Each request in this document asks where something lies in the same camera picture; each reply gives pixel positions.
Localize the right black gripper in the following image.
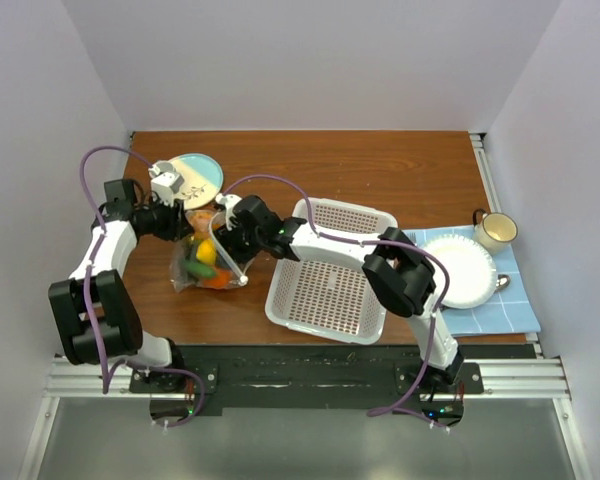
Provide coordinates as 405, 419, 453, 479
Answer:
213, 220, 266, 271

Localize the yellow fake lemon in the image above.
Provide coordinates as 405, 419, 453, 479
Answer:
195, 238, 217, 266

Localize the clear zip top bag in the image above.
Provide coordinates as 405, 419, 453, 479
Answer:
170, 210, 250, 292

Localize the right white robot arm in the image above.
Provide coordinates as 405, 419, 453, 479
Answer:
213, 194, 464, 393

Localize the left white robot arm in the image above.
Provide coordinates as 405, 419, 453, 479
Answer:
48, 179, 193, 393

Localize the orange fake carrot bunch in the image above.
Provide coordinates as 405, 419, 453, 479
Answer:
186, 210, 214, 238

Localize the orange fake tomato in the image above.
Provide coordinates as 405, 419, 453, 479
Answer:
201, 269, 233, 290

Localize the green fake pepper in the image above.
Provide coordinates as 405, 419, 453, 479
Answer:
182, 259, 217, 279

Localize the cream and blue plate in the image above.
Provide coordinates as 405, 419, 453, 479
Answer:
166, 153, 224, 210

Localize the small grey cup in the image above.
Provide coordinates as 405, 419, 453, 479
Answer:
148, 160, 174, 178

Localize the white perforated plastic basket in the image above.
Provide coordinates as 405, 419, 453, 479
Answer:
265, 197, 398, 345

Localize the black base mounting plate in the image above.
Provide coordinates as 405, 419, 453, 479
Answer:
129, 344, 534, 425

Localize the cream enamel mug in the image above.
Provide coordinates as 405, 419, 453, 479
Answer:
472, 209, 518, 255

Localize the metal spoon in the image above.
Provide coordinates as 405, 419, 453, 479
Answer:
495, 274, 511, 292

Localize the blue checked cloth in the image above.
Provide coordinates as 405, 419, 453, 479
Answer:
407, 225, 541, 337

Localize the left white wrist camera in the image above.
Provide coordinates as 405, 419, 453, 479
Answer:
150, 172, 184, 207

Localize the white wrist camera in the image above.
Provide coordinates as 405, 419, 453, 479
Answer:
215, 193, 242, 231
150, 172, 184, 207

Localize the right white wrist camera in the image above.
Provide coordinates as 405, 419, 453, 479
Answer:
215, 193, 242, 231

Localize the aluminium frame rail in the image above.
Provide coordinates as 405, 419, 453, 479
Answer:
43, 358, 571, 399

